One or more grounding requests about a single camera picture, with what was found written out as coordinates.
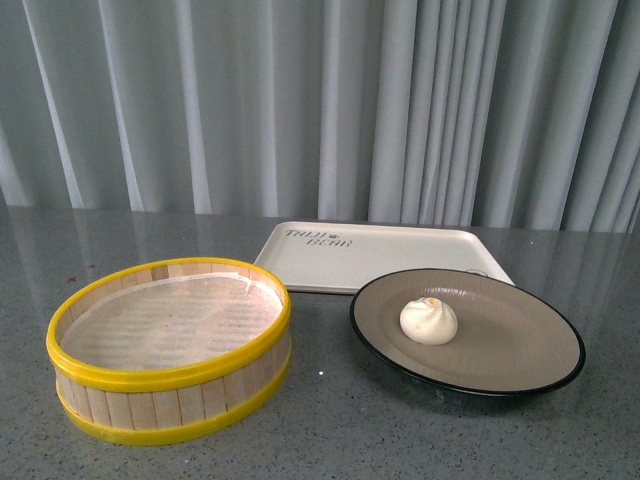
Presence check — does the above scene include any white bear print tray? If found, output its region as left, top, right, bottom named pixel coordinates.
left=255, top=221, right=512, bottom=295

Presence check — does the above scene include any beige plate with black rim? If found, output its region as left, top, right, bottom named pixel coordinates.
left=350, top=269, right=586, bottom=397

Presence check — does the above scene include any white steamed bun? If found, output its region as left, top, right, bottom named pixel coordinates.
left=400, top=297, right=458, bottom=346

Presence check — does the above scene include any grey pleated curtain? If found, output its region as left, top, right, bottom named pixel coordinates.
left=1, top=1, right=639, bottom=233

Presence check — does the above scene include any yellow rimmed bamboo steamer basket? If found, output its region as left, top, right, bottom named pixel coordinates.
left=46, top=257, right=292, bottom=446

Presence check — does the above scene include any white steamer liner paper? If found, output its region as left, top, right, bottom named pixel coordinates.
left=61, top=272, right=283, bottom=371

